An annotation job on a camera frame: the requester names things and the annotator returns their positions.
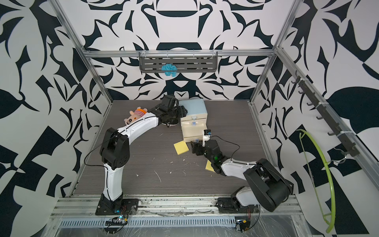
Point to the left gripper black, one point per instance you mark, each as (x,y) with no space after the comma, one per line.
(182,112)

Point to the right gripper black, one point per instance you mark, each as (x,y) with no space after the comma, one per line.
(194,148)

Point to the yellow sticky note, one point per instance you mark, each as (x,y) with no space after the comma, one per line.
(181,147)
(209,167)

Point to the light blue drawer box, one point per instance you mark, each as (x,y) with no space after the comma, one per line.
(194,123)

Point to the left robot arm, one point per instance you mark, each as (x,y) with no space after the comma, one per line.
(115,150)

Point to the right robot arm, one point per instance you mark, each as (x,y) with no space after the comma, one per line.
(266,188)

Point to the plush doll face up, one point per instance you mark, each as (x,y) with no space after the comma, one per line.
(135,115)

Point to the teal yarn ball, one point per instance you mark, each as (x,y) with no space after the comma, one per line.
(170,70)

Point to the right electronics board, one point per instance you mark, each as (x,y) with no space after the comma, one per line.
(242,225)

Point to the electronics board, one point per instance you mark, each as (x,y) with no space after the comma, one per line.
(242,225)
(116,222)

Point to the left electronics board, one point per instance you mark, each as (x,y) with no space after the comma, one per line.
(116,222)

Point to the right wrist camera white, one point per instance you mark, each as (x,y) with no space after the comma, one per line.
(206,136)

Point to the grey metal wall shelf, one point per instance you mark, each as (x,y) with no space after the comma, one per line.
(186,62)

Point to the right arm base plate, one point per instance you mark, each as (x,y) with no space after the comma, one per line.
(232,206)

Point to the white cable duct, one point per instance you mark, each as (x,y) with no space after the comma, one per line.
(134,222)

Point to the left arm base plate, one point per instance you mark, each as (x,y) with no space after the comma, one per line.
(119,207)

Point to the black hook rail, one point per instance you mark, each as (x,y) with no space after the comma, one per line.
(326,114)

